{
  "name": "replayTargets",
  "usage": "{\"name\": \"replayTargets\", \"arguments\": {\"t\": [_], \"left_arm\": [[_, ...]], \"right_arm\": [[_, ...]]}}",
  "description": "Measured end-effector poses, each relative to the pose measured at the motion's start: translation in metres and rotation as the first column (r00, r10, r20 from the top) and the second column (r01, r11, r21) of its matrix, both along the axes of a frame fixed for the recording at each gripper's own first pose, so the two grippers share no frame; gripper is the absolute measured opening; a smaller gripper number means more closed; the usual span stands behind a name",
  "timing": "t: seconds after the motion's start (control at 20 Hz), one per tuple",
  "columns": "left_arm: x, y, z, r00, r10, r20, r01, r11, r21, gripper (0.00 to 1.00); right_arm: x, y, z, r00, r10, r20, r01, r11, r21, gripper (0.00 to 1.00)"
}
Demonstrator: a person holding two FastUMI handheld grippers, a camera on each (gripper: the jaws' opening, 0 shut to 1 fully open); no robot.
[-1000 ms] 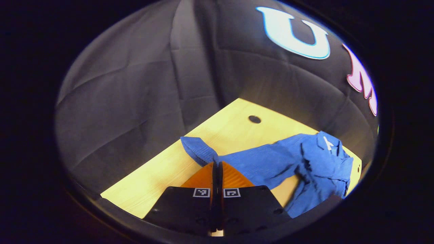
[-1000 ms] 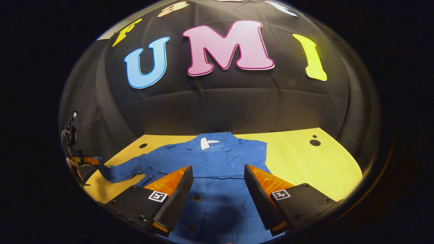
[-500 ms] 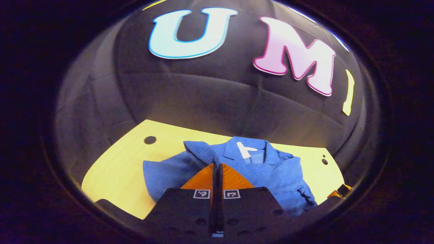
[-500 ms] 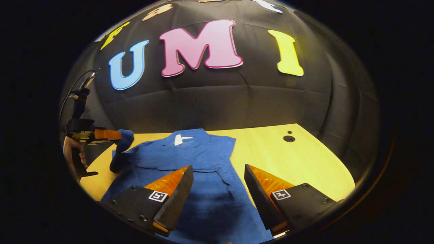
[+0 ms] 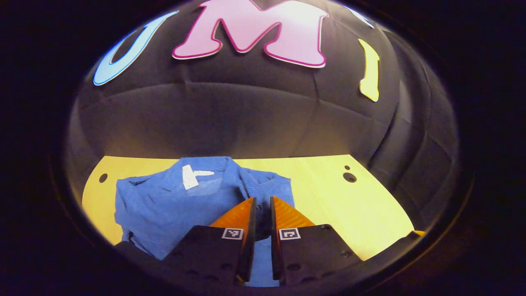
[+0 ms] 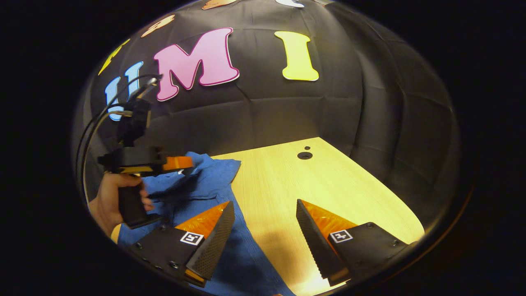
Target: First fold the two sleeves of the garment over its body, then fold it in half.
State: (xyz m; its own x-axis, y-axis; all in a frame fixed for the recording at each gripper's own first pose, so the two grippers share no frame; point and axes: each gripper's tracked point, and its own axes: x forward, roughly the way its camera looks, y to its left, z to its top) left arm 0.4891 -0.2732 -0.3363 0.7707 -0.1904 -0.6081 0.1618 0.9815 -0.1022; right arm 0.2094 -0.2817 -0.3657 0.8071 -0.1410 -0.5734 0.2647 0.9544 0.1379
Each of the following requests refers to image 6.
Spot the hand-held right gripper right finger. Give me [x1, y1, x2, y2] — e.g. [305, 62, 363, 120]
[296, 199, 411, 287]

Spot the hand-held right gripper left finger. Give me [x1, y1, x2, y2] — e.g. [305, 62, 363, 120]
[127, 201, 236, 287]

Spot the blue button shirt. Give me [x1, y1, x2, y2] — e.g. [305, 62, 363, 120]
[117, 151, 296, 296]

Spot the left gripper cable bundle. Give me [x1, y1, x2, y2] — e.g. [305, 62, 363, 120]
[75, 73, 163, 198]

